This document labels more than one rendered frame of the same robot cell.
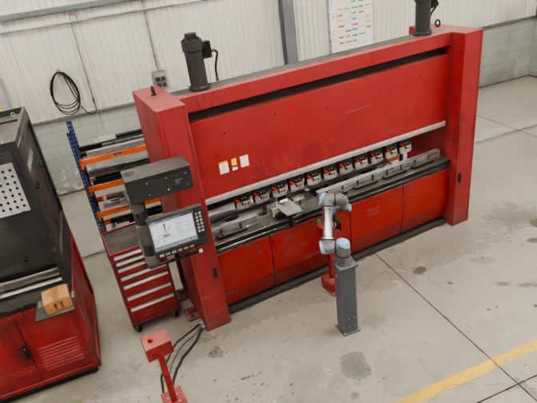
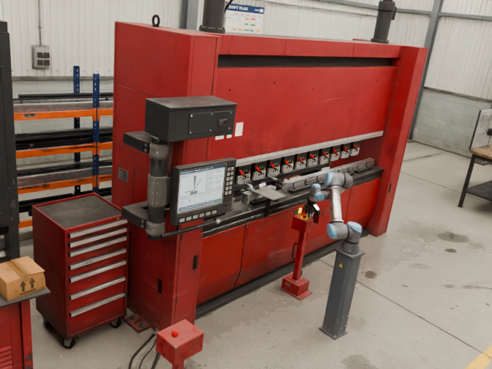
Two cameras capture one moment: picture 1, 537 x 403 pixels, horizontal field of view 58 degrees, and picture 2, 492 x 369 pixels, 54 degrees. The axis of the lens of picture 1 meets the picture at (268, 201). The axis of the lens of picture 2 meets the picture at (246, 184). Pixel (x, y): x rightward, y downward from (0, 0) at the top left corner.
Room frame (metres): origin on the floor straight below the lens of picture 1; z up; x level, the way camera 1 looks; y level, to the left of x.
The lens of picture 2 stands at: (0.75, 1.72, 2.48)
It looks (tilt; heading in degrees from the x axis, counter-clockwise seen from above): 20 degrees down; 334
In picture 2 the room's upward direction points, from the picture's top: 7 degrees clockwise
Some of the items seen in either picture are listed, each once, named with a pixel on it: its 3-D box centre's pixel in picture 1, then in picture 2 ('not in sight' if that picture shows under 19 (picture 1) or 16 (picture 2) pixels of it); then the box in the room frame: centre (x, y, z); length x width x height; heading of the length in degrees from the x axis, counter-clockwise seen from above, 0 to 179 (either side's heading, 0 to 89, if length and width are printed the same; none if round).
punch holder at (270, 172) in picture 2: (295, 181); (271, 165); (4.45, -0.30, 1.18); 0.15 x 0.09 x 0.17; 113
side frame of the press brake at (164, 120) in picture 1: (184, 213); (156, 184); (4.16, 0.83, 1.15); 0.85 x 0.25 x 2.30; 23
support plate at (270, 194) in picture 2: (288, 208); (268, 193); (4.25, -0.19, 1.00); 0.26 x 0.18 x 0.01; 23
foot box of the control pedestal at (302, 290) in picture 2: (334, 283); (297, 285); (4.15, -0.58, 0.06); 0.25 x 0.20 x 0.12; 25
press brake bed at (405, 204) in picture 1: (340, 231); (295, 230); (4.60, -0.75, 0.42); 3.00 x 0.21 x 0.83; 113
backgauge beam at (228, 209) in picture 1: (301, 185); (260, 176); (4.82, -0.38, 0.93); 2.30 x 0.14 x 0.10; 113
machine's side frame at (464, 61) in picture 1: (439, 127); (370, 138); (5.44, -2.16, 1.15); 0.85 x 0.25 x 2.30; 23
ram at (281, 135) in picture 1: (331, 125); (310, 110); (4.64, -0.73, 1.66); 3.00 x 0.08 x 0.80; 113
